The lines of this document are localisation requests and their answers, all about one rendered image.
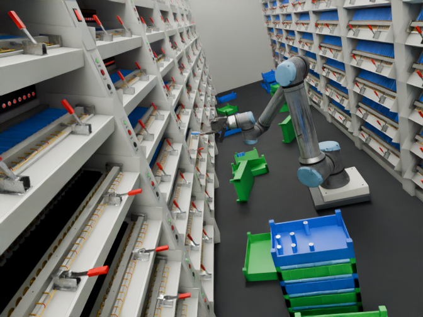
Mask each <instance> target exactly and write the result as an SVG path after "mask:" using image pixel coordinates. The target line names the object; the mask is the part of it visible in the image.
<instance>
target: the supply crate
mask: <svg viewBox="0 0 423 317"><path fill-rule="evenodd" d="M335 212H336V214H333V215H328V216H321V217H316V218H309V219H304V220H296V221H288V222H284V223H276V224H274V220H269V224H270V227H271V255H272V258H273V262H274V266H275V267H282V266H288V265H298V264H308V263H314V262H325V261H330V260H340V259H351V258H355V254H354V247H353V241H352V239H351V238H350V237H349V234H348V232H347V229H346V226H345V224H344V221H343V219H342V215H341V211H340V209H336V210H335ZM304 221H307V222H308V227H309V230H310V234H309V235H306V233H305V228H304V225H303V222H304ZM291 232H293V233H294V234H295V238H296V243H297V246H296V249H297V252H298V253H293V251H292V247H291V244H292V241H291V236H290V233H291ZM277 235H279V236H280V237H281V241H282V244H283V249H282V251H283V255H279V254H278V250H277V248H276V247H277V246H278V242H277V239H276V236H277ZM309 243H313V245H314V248H315V251H312V252H311V251H310V248H309V245H308V244H309Z"/></svg>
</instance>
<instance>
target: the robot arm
mask: <svg viewBox="0 0 423 317"><path fill-rule="evenodd" d="M309 70H310V62H309V61H308V59H307V58H306V57H305V56H303V55H295V56H293V57H292V58H289V59H288V60H286V61H284V62H282V63H281V64H279V65H278V66H277V68H276V70H275V79H276V82H277V83H279V85H280V86H279V87H278V90H277V91H276V92H275V94H274V96H273V97H272V99H271V100H270V102H269V104H268V105H267V107H266V109H265V110H264V112H263V113H262V115H261V117H259V119H258V121H257V122H255V120H254V117H253V114H252V112H251V111H249V112H245V113H241V114H236V115H233V116H229V117H228V118H227V116H224V117H221V118H213V119H211V120H210V124H211V126H206V124H203V127H202V131H200V132H201V133H199V135H211V134H214V133H218V132H220V131H221V133H220V137H219V138H218V140H219V143H222V142H223V140H224V135H225V131H226V127H228V129H231V130H234V129H237V128H241V132H242V136H243V141H244V143H245V144H247V145H252V144H255V143H256V142H257V138H258V137H259V136H261V135H262V134H263V133H264V132H266V131H268V130H269V128H270V126H271V123H272V121H273V120H274V118H275V117H276V115H277V114H278V113H279V111H280V109H281V108H282V107H283V105H284V103H285V102H287V105H288V109H289V112H290V116H291V120H292V123H293V128H294V131H295V135H296V139H297V142H298V146H299V149H300V154H301V156H300V158H299V163H300V168H299V169H298V172H297V176H298V179H299V180H300V182H301V183H303V184H304V185H306V186H308V187H318V186H320V187H323V188H324V189H338V188H341V187H344V186H346V185H347V184H348V183H349V181H350V177H349V174H348V173H347V172H346V170H345V169H344V164H343V161H342V155H341V148H340V146H339V144H338V143H337V142H333V141H327V142H321V143H318V140H317V134H316V131H315V127H314V123H313V119H312V114H311V110H310V106H309V103H308V98H307V93H306V90H305V85H304V79H305V78H306V76H307V75H308V73H309ZM225 123H226V124H225Z"/></svg>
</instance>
